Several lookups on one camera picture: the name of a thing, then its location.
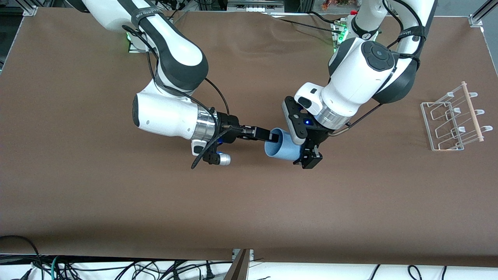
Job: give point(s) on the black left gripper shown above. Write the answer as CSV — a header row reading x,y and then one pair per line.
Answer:
x,y
317,137

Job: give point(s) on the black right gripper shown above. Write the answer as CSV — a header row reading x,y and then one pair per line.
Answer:
x,y
229,130

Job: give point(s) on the blue plastic cup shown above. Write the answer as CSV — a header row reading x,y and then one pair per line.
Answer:
x,y
286,149

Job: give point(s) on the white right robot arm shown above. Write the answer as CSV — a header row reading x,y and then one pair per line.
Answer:
x,y
167,114

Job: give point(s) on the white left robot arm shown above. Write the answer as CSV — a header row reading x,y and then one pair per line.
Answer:
x,y
350,77

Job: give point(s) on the white rack with wooden rod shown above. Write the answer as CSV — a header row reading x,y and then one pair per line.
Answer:
x,y
472,112

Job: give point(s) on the white power strip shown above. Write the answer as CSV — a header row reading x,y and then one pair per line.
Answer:
x,y
255,7

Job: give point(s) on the brown table support post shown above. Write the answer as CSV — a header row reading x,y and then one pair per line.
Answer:
x,y
238,268

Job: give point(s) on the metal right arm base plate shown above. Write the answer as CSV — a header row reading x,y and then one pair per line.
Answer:
x,y
134,48

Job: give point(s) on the aluminium frame corner bracket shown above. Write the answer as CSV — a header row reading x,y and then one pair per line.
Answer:
x,y
476,19
29,7

